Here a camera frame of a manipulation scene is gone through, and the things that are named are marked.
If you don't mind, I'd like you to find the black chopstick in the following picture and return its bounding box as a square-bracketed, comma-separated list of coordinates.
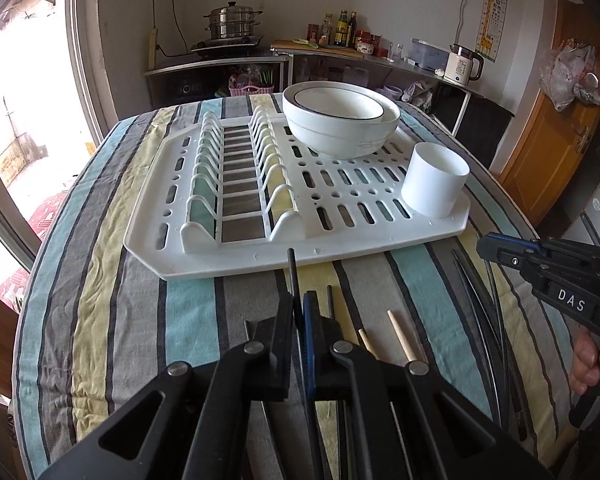
[484, 260, 528, 441]
[287, 248, 303, 325]
[452, 249, 503, 429]

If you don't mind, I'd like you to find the person's right hand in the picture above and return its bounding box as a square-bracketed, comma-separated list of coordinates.
[569, 327, 600, 396]

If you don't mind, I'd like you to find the white electric kettle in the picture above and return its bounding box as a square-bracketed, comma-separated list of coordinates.
[443, 44, 484, 87]

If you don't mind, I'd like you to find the dark soy sauce bottle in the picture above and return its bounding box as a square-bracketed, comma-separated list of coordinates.
[347, 11, 358, 48]

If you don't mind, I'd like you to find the pink plastic basket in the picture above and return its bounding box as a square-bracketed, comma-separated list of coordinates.
[228, 77, 275, 96]

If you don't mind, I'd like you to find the power strip on wall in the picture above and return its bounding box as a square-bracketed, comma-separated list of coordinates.
[147, 27, 158, 70]

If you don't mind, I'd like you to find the black induction cooker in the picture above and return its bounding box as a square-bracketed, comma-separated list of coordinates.
[190, 36, 262, 58]

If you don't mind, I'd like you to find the green label sauce bottle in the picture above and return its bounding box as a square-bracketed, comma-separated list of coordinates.
[334, 10, 349, 47]

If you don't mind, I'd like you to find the wooden cutting board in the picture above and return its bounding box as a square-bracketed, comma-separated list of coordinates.
[270, 39, 364, 58]

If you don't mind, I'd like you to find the metal kitchen shelf left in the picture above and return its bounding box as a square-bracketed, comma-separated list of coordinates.
[145, 52, 291, 107]

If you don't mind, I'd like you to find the striped tablecloth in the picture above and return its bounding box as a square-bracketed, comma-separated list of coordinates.
[12, 96, 576, 478]

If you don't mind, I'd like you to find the wooden chopstick right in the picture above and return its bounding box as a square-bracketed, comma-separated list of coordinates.
[387, 310, 418, 363]

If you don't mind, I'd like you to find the orange wooden door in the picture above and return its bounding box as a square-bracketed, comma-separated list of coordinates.
[498, 0, 600, 226]

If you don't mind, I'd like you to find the white plastic dish rack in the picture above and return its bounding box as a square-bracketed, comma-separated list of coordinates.
[124, 108, 470, 280]

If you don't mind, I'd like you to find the red white seasoning jar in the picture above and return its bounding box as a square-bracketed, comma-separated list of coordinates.
[355, 41, 375, 55]

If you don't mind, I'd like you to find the stainless steel steamer pot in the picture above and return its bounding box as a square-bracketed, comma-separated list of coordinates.
[204, 1, 263, 40]

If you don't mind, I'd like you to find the white plastic bag on door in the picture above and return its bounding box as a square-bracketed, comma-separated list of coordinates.
[540, 38, 600, 113]

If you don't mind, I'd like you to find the giraffe height chart poster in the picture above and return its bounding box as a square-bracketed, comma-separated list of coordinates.
[477, 0, 508, 62]

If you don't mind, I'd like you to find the white cylindrical utensil cup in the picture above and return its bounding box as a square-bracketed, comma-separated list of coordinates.
[401, 142, 470, 219]

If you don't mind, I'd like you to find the clear plastic storage container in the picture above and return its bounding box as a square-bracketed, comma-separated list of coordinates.
[410, 38, 449, 72]

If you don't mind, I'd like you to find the large white ceramic bowl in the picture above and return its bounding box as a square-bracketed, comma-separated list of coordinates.
[283, 81, 400, 159]

